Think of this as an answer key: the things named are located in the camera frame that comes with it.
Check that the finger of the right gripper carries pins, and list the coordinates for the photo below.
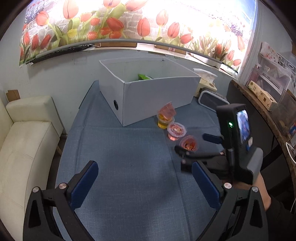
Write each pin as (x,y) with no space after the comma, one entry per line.
(191,156)
(213,138)

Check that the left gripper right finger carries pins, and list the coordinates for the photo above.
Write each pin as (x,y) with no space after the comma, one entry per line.
(239,214)

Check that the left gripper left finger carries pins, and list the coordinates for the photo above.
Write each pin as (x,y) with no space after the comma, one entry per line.
(39,222)

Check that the pink jelly cup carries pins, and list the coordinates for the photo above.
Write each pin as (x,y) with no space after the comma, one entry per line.
(167,111)

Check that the yellow jelly cup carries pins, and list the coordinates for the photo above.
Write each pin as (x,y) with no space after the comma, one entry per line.
(163,122)

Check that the right hand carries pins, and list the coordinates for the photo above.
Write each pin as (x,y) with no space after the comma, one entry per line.
(259,183)

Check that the red jelly cup near gripper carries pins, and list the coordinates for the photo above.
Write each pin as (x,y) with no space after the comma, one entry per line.
(189,143)

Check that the wooden side shelf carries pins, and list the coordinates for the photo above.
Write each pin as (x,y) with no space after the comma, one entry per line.
(266,115)

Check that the black grey speaker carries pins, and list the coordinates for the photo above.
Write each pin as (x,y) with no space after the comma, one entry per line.
(211,100)

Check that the blue tablecloth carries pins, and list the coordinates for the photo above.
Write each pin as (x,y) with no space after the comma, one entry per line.
(140,192)

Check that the tissue box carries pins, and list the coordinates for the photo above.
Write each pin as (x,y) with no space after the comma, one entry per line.
(206,81)

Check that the beige carton box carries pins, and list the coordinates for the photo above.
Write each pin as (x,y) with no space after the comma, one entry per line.
(264,97)

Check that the white storage box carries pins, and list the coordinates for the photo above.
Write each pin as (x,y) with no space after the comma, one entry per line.
(133,100)

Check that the cream leather sofa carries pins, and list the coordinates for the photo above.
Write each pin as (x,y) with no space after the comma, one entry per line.
(30,133)

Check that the tulip window blind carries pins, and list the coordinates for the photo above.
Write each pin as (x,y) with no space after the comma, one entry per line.
(217,29)

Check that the wire storage rack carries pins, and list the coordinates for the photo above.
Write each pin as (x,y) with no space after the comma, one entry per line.
(273,73)

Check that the grey blind bottom rail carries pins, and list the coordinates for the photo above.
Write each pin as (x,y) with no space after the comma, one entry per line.
(140,45)

